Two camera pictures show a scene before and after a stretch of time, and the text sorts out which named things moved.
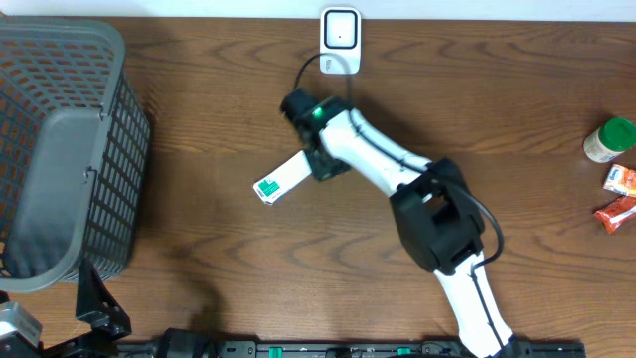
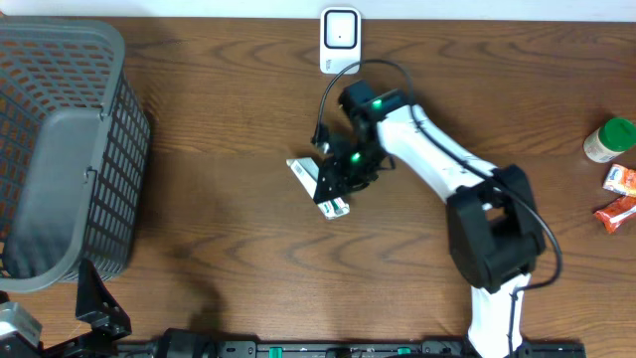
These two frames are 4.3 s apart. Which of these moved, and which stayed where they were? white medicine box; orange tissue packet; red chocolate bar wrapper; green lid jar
Moved: white medicine box
Stayed: green lid jar; red chocolate bar wrapper; orange tissue packet
